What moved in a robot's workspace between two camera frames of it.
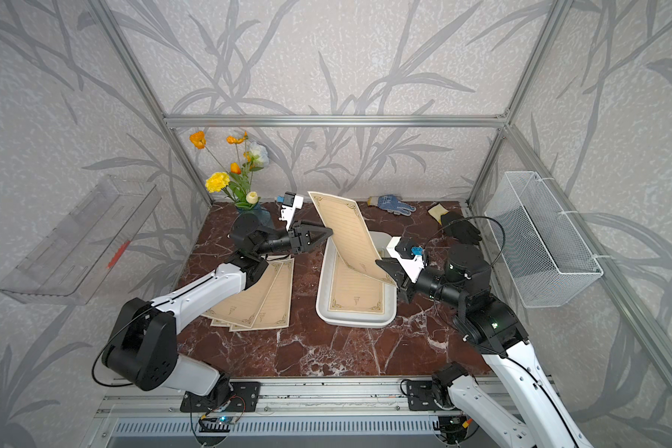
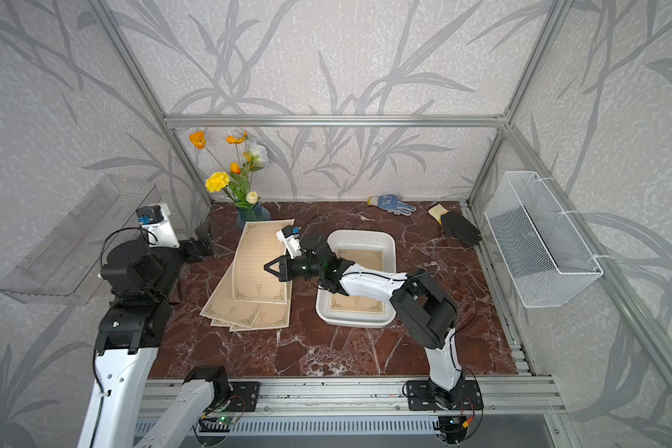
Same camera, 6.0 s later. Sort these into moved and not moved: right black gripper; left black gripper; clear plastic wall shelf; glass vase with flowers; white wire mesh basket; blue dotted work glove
Moved: left black gripper; right black gripper
Not moved: blue dotted work glove; white wire mesh basket; clear plastic wall shelf; glass vase with flowers
